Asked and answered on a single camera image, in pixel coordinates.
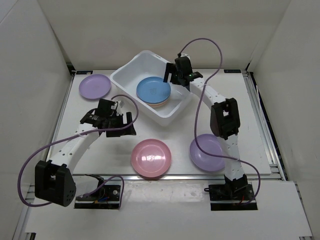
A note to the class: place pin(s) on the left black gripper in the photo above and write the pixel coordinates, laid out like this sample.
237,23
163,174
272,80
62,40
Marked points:
130,131

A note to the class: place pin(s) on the black logo sticker right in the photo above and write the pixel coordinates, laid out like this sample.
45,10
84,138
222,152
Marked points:
232,71

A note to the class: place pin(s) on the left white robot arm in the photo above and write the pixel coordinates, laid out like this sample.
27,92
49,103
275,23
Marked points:
54,180

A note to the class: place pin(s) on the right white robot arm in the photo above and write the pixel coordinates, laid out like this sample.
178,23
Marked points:
224,118

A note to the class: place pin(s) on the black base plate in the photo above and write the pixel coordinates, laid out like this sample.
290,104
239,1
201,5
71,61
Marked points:
106,198
220,200

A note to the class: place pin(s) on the purple plate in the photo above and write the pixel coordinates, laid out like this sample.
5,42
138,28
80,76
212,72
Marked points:
94,86
210,144

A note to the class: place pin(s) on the white table board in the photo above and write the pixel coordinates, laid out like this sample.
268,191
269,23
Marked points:
112,156

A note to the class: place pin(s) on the orange yellow plate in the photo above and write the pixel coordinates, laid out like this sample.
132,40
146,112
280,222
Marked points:
160,103

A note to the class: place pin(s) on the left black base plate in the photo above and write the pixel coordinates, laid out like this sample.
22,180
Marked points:
106,198

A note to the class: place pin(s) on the blue plate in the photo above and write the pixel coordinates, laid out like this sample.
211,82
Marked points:
149,102
153,90

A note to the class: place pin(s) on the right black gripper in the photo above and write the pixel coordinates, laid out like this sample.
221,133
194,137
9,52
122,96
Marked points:
170,68

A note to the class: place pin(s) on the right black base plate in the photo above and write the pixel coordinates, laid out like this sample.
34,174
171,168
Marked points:
220,200

